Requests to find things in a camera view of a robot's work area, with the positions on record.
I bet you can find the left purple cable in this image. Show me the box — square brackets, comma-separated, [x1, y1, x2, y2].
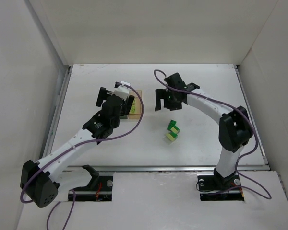
[20, 82, 144, 230]

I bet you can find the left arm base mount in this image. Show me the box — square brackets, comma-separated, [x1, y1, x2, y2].
[73, 165, 114, 202]

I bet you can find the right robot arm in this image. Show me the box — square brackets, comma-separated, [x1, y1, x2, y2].
[155, 73, 253, 179]

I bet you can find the amber plastic container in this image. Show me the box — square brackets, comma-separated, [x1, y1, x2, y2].
[128, 91, 142, 120]

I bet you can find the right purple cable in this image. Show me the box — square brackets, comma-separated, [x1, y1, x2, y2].
[153, 69, 272, 200]

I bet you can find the aluminium rail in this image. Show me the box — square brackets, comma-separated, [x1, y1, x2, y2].
[62, 165, 271, 173]

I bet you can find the purple cable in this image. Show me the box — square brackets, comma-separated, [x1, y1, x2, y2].
[153, 69, 272, 200]
[20, 82, 144, 230]

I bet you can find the dark green 2x4 lego plate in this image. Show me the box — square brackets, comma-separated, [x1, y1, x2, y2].
[166, 131, 180, 142]

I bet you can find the light green 2x2 lego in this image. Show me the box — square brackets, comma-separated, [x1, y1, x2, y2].
[130, 106, 136, 114]

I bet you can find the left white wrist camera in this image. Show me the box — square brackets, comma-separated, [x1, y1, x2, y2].
[112, 81, 131, 100]

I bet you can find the dark green 2x4 lego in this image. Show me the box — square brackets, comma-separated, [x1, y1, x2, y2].
[167, 120, 177, 130]

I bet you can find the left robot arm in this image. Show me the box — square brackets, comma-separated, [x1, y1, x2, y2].
[20, 82, 138, 208]

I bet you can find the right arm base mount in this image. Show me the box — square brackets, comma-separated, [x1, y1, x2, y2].
[196, 175, 244, 201]

